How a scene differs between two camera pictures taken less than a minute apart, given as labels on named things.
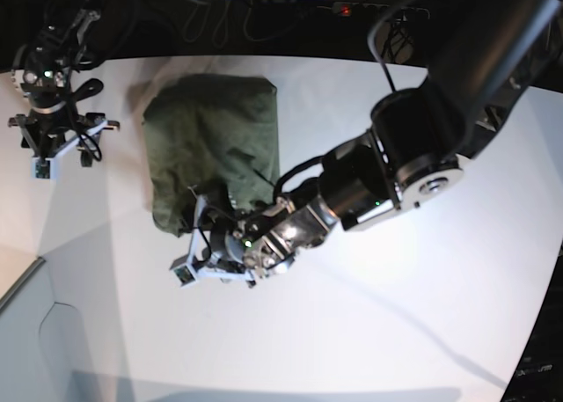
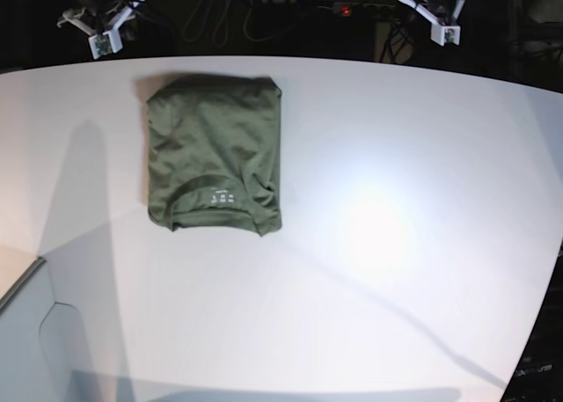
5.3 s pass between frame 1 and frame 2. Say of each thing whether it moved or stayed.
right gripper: moved
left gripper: moved
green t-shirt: stayed
